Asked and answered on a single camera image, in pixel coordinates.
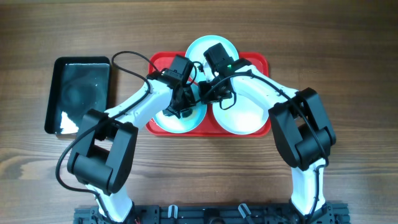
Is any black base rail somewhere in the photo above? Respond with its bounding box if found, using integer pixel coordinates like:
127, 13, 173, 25
73, 202, 351, 224

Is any white plate right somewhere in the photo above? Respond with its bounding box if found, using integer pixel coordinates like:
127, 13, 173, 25
212, 95, 268, 135

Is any teal plate top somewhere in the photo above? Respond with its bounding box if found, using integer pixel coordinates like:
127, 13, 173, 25
185, 35, 239, 82

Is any yellow green sponge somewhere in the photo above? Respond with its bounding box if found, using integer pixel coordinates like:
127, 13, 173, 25
180, 110, 193, 118

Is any teal plate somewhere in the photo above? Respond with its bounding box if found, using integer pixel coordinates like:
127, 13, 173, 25
185, 35, 239, 82
154, 93, 208, 134

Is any red plastic tray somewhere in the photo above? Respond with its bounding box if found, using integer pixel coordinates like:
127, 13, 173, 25
146, 51, 271, 138

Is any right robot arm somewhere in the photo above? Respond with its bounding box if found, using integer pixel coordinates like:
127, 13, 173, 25
200, 58, 336, 223

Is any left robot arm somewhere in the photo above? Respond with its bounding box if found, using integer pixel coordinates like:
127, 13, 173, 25
64, 69, 195, 223

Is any black water tray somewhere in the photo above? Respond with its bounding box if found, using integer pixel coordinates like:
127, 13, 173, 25
44, 56, 111, 134

